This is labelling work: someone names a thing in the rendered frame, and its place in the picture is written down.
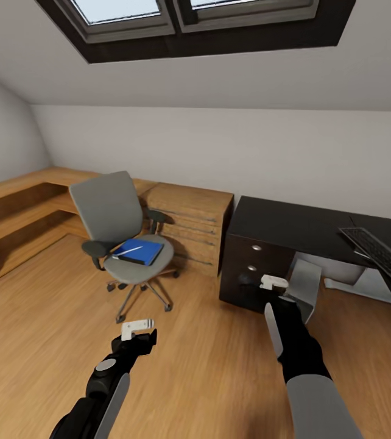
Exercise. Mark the mouse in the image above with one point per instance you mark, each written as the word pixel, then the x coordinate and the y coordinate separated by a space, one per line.
pixel 246 280

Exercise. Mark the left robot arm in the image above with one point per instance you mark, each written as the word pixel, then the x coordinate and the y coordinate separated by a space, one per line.
pixel 93 417

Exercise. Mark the swivel chair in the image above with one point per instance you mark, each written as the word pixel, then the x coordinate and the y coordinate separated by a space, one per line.
pixel 111 212

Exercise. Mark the keyboard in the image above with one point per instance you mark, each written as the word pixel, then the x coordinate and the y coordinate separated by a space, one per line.
pixel 375 250

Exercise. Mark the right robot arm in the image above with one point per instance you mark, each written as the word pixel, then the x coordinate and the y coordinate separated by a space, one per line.
pixel 318 411

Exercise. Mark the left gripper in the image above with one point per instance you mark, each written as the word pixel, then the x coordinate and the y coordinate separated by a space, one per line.
pixel 139 345

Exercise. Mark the folder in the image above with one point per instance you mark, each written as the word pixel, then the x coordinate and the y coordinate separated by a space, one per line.
pixel 139 252

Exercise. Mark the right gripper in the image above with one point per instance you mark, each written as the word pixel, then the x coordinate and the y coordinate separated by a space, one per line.
pixel 254 294

